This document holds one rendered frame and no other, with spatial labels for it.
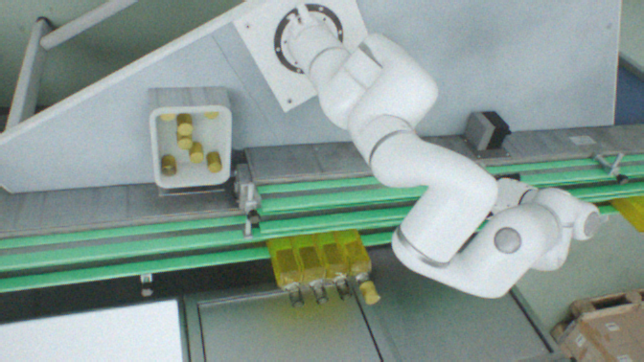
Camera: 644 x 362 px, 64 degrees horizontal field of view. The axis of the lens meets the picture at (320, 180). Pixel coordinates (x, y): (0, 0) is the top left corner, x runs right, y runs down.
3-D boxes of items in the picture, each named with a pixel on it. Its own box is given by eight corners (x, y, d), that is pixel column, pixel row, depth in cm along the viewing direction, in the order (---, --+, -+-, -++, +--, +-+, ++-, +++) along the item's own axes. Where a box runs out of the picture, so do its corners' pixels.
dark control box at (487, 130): (462, 133, 151) (476, 150, 145) (471, 110, 146) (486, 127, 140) (486, 132, 153) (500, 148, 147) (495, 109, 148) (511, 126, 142)
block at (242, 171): (232, 192, 132) (236, 210, 127) (233, 163, 126) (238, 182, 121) (245, 191, 133) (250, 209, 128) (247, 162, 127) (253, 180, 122)
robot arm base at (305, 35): (264, 17, 104) (283, 47, 93) (317, -13, 104) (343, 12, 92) (295, 77, 114) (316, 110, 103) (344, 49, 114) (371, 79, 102)
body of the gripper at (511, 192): (523, 236, 106) (480, 221, 115) (551, 206, 110) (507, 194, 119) (515, 209, 103) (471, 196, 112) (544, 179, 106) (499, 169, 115)
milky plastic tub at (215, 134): (153, 166, 127) (155, 190, 121) (147, 88, 113) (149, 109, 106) (224, 161, 132) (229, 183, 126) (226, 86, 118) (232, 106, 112)
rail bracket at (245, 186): (237, 215, 128) (245, 253, 119) (239, 164, 117) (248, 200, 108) (248, 214, 129) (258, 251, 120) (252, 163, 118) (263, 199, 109)
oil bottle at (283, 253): (262, 231, 135) (280, 296, 120) (264, 215, 131) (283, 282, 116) (283, 229, 137) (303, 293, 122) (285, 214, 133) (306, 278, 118)
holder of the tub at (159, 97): (156, 181, 131) (157, 201, 125) (148, 87, 113) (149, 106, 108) (223, 175, 136) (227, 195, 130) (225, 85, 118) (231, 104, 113)
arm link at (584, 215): (555, 245, 90) (566, 192, 89) (504, 228, 99) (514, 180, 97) (599, 242, 99) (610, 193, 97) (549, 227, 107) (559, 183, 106)
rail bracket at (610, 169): (586, 156, 154) (616, 186, 145) (598, 137, 150) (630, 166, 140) (596, 155, 156) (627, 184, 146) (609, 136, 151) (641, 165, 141)
